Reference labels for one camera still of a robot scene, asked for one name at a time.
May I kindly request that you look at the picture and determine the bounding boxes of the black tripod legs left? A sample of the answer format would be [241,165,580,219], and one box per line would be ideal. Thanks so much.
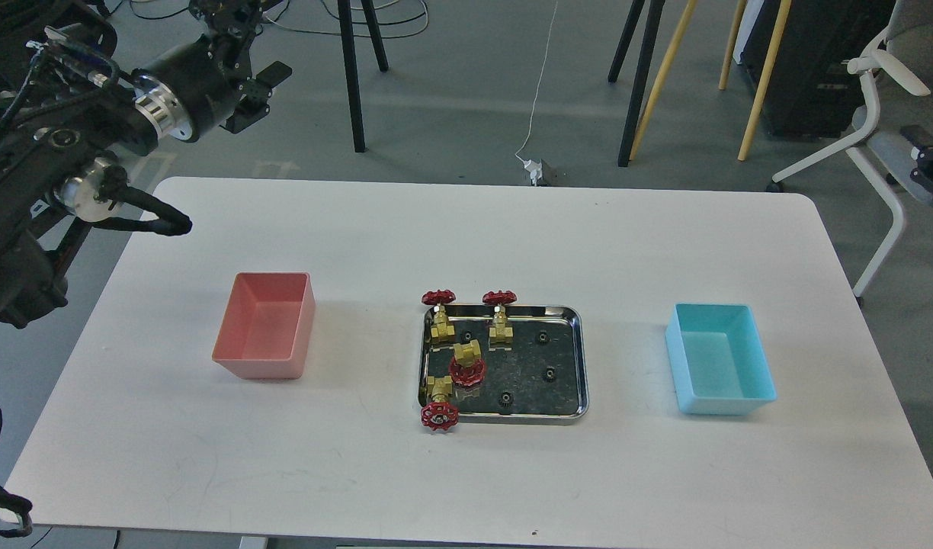
[337,1,390,153]

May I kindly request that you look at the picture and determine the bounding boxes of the pink plastic box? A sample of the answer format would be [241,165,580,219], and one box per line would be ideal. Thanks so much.
[212,272,316,380]

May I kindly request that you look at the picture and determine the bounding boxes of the blue plastic box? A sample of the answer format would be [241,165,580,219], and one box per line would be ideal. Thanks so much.
[665,303,778,415]

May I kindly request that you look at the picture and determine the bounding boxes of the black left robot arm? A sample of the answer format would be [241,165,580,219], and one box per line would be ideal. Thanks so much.
[0,1,291,328]

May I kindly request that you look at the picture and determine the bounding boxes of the black cabinet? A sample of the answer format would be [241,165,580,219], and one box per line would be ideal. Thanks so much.
[762,1,895,140]

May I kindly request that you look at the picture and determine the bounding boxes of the black stand legs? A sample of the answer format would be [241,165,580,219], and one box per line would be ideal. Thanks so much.
[608,1,665,168]

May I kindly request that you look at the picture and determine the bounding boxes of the black floor cables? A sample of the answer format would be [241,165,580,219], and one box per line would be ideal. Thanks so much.
[101,0,431,40]

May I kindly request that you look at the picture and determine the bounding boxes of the white power adapter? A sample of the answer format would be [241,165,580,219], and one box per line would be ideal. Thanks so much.
[522,159,557,187]

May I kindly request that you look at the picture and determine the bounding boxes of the brass valve bottom left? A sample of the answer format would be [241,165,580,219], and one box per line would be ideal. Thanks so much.
[420,376,459,431]

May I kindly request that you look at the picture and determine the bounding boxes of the brass valve top left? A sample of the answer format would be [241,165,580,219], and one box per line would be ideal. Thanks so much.
[421,289,456,346]

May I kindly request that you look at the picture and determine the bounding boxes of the wooden easel legs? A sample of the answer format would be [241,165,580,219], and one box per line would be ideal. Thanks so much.
[629,0,794,162]

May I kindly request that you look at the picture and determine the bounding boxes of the white office chair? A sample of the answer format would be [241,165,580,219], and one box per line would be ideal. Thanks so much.
[767,1,933,299]

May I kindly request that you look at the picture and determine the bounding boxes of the brass valve red handwheel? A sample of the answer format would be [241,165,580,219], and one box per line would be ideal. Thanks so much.
[449,339,487,388]

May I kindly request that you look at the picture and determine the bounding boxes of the white cable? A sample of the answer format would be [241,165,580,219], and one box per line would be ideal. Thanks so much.
[515,0,560,164]

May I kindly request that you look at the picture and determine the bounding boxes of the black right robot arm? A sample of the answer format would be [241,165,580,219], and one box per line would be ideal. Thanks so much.
[899,125,933,207]

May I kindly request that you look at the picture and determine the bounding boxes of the brass valve top middle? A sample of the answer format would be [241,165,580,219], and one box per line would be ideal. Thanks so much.
[482,291,518,346]

